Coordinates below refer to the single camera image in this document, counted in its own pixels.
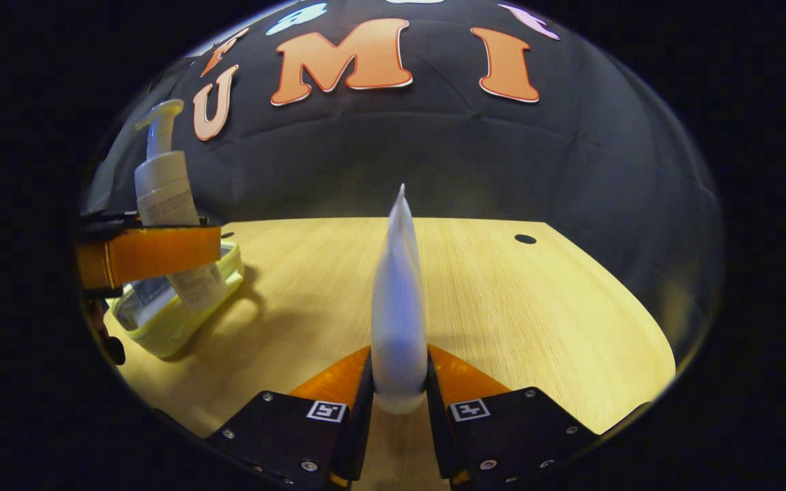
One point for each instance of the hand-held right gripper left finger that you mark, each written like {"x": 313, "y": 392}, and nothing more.
{"x": 359, "y": 423}

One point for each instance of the white squeeze tube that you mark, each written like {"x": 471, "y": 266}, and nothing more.
{"x": 400, "y": 307}

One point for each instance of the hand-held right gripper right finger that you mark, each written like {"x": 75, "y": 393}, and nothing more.
{"x": 439, "y": 423}

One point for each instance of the white pump bottle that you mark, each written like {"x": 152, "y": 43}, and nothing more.
{"x": 161, "y": 184}

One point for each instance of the pale yellow suitcase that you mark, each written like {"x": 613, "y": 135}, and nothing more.
{"x": 175, "y": 327}

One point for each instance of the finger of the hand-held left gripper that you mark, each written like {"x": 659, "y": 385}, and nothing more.
{"x": 161, "y": 254}

